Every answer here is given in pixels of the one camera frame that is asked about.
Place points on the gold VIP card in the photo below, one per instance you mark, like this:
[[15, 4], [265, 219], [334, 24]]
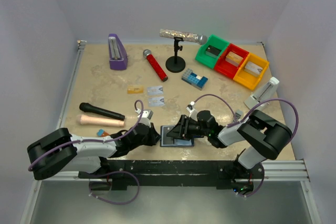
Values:
[[135, 89]]

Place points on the aluminium frame rail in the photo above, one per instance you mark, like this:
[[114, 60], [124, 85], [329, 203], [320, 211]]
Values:
[[35, 187]]

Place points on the orange and blue brick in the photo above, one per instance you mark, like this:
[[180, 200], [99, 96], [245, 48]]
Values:
[[102, 133]]

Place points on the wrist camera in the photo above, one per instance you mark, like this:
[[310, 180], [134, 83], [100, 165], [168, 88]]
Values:
[[145, 117], [192, 110]]

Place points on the red plastic bin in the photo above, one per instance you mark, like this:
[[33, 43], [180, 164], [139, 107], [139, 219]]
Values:
[[226, 69]]

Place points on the gold card in red bin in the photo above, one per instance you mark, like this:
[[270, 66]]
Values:
[[233, 59]]

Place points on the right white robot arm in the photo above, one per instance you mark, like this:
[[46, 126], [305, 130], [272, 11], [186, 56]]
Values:
[[267, 137]]

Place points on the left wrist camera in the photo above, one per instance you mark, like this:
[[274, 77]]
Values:
[[145, 117]]

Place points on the navy blue card holder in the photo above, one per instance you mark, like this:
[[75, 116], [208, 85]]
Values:
[[173, 142]]

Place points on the blue toy brick block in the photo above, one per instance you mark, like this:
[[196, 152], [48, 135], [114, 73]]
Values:
[[193, 79]]

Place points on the dark card in green bin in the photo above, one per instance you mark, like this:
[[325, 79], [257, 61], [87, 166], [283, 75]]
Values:
[[212, 51]]

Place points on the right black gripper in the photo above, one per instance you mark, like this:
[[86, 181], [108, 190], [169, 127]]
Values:
[[186, 126]]

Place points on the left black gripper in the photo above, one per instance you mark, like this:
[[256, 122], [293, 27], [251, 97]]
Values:
[[153, 135]]

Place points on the silver glitter microphone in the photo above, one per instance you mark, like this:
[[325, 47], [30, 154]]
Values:
[[186, 36]]

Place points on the black microphone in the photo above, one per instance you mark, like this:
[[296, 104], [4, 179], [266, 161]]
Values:
[[87, 107]]

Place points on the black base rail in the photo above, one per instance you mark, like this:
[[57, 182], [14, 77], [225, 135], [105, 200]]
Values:
[[120, 174]]

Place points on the yellow plastic bin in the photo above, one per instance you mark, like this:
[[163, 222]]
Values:
[[246, 79]]

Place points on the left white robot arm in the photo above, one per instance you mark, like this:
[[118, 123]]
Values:
[[61, 151]]

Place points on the white metronome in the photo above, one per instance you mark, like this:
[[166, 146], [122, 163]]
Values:
[[265, 92]]

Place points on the pink microphone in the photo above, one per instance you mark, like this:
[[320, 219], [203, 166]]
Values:
[[84, 119]]

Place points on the red glitter microphone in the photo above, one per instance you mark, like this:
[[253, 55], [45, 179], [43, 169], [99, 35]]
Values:
[[155, 65]]

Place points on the black microphone stand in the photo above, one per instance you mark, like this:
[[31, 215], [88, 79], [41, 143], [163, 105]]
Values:
[[176, 64]]

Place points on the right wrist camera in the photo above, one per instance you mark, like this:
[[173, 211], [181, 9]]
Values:
[[192, 110]]

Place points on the green plastic bin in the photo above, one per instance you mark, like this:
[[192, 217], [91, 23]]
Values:
[[214, 41]]

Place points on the white card in yellow bin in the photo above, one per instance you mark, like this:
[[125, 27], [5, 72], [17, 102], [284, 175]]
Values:
[[253, 68]]

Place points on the purple metronome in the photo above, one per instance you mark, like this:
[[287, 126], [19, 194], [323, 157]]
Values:
[[118, 58]]

